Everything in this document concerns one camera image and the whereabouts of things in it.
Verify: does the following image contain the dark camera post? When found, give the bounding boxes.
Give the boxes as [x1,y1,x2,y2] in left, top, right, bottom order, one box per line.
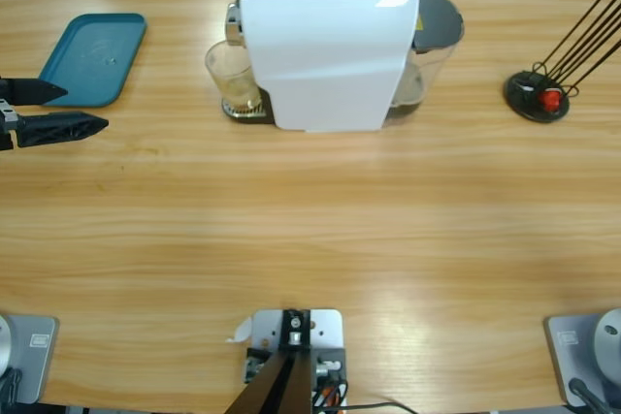
[225,307,312,414]

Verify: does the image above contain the teal plastic tray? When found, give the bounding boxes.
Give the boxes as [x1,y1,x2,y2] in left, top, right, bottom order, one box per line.
[37,13,147,109]

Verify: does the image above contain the red coffee capsule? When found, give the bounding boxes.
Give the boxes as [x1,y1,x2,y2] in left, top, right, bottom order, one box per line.
[539,89,564,112]

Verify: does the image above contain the orange black cable bundle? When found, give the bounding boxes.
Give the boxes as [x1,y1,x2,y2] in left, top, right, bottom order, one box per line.
[312,378,350,408]

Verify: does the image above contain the clear water tank black lid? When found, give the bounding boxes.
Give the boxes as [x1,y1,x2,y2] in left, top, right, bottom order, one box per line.
[387,0,466,125]

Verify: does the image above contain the black floor cable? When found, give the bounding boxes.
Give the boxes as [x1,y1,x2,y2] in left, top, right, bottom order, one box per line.
[346,400,419,414]

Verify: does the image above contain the black base cable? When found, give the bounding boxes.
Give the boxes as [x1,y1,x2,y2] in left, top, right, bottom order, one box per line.
[0,367,23,405]
[567,377,615,414]

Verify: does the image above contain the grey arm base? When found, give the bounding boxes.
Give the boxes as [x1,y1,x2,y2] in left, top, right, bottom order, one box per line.
[542,306,621,408]
[0,314,60,405]

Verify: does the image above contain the white paper tab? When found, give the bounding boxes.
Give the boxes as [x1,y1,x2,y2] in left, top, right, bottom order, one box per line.
[225,316,254,345]

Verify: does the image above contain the white mount block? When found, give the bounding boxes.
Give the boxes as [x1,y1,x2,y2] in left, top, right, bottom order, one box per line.
[251,307,346,367]

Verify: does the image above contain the metal grille drip tray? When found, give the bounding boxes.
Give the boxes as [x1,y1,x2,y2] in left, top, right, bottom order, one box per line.
[221,93,276,124]

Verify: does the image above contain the black capsule holder with rods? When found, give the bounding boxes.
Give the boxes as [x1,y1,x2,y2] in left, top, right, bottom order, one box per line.
[503,0,621,123]

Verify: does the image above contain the white capsule coffee machine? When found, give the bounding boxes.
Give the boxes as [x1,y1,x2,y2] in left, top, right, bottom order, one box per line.
[223,0,421,135]

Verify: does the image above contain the clear glass cup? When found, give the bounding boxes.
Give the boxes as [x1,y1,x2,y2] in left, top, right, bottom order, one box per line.
[203,40,264,112]

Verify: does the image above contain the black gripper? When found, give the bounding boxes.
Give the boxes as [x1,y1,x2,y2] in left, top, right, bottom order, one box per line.
[0,76,110,153]

